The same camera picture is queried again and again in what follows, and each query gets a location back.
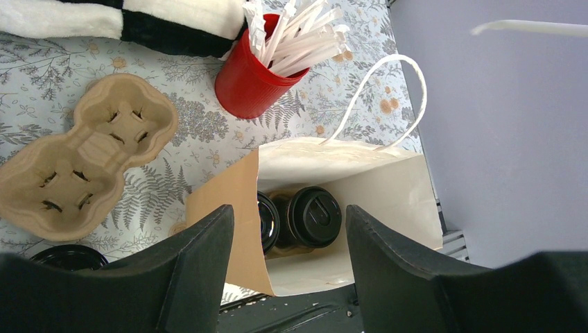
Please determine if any floral table mat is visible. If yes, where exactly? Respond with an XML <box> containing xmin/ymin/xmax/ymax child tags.
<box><xmin>1</xmin><ymin>1</ymin><xmax>397</xmax><ymax>261</ymax></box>

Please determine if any brown paper bag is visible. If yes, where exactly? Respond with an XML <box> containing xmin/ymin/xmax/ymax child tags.
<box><xmin>186</xmin><ymin>135</ymin><xmax>443</xmax><ymax>296</ymax></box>

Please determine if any black paper coffee cup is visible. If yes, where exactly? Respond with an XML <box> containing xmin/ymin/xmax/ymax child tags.
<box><xmin>257</xmin><ymin>191</ymin><xmax>280</xmax><ymax>255</ymax></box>

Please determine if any stack of black lids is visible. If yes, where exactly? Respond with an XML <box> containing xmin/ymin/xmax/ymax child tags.
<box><xmin>31</xmin><ymin>244</ymin><xmax>108</xmax><ymax>271</ymax></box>

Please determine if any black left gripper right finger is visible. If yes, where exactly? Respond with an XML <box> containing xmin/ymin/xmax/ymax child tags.
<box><xmin>345</xmin><ymin>205</ymin><xmax>587</xmax><ymax>332</ymax></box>

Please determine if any red cup holder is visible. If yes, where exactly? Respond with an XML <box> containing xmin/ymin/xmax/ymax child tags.
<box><xmin>214</xmin><ymin>28</ymin><xmax>309</xmax><ymax>119</ymax></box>

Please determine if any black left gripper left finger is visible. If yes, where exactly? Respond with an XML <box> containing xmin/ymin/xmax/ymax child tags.
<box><xmin>1</xmin><ymin>205</ymin><xmax>234</xmax><ymax>332</ymax></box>

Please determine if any black white checkered pillow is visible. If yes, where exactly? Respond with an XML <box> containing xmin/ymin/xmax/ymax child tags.
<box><xmin>1</xmin><ymin>1</ymin><xmax>247</xmax><ymax>59</ymax></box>

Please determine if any brown cardboard cup carrier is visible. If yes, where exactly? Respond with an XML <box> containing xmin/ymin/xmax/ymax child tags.
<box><xmin>1</xmin><ymin>74</ymin><xmax>179</xmax><ymax>241</ymax></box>

